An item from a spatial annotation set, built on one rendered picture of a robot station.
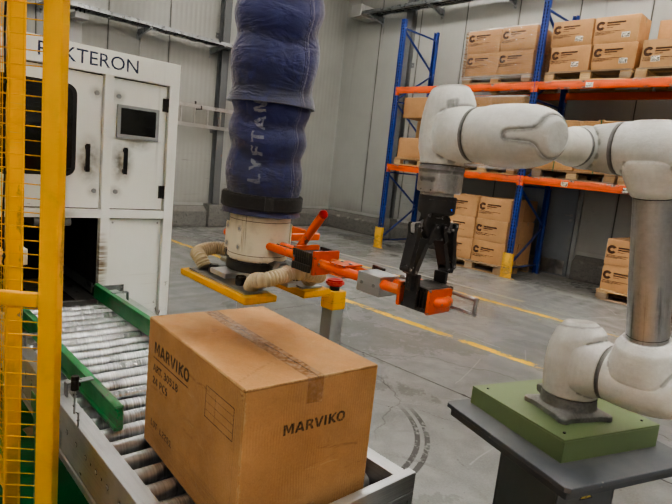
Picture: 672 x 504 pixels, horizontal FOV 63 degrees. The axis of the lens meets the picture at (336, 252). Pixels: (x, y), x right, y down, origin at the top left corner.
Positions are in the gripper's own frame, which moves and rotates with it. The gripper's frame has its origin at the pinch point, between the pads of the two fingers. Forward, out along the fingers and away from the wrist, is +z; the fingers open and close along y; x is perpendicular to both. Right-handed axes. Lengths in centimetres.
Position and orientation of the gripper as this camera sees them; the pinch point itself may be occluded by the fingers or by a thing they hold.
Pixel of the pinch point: (425, 292)
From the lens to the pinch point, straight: 114.2
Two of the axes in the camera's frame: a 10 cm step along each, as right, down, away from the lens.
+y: -7.4, 0.3, -6.7
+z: -1.0, 9.8, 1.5
